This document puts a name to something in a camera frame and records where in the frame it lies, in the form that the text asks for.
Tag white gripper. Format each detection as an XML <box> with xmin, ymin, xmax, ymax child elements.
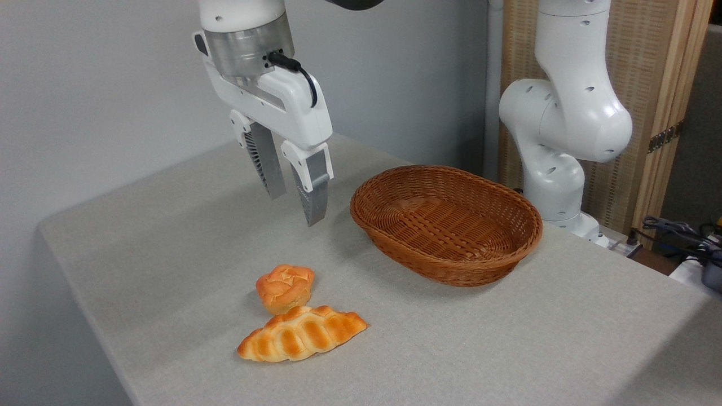
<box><xmin>193</xmin><ymin>31</ymin><xmax>334</xmax><ymax>227</ymax></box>

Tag round orange bread roll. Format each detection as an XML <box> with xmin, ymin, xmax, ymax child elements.
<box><xmin>256</xmin><ymin>264</ymin><xmax>315</xmax><ymax>315</ymax></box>

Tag long braided bread loaf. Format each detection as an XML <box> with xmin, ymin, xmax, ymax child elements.
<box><xmin>237</xmin><ymin>305</ymin><xmax>369</xmax><ymax>363</ymax></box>

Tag brown wicker basket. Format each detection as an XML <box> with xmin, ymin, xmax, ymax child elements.
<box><xmin>350</xmin><ymin>165</ymin><xmax>543</xmax><ymax>288</ymax></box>

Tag white power strip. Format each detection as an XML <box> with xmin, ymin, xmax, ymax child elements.
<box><xmin>605</xmin><ymin>236</ymin><xmax>641</xmax><ymax>258</ymax></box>

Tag dark metal screen hinge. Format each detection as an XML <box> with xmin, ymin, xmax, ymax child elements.
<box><xmin>648</xmin><ymin>121</ymin><xmax>685</xmax><ymax>153</ymax></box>

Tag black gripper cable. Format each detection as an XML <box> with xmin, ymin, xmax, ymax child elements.
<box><xmin>267</xmin><ymin>51</ymin><xmax>318</xmax><ymax>108</ymax></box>

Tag blue-grey cable bundle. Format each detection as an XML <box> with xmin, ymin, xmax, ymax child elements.
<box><xmin>640</xmin><ymin>216</ymin><xmax>722</xmax><ymax>267</ymax></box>

